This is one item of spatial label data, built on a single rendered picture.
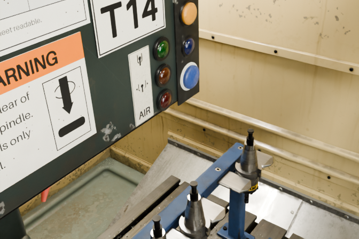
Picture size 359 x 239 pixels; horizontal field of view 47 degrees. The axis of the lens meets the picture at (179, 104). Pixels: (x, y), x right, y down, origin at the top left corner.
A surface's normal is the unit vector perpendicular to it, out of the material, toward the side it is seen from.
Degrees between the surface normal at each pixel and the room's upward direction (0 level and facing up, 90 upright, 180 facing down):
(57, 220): 0
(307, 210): 25
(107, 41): 90
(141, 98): 90
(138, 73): 90
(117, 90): 90
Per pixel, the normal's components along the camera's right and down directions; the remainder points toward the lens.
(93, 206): -0.04, -0.86
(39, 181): 0.79, 0.29
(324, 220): -0.28, -0.62
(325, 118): -0.61, 0.42
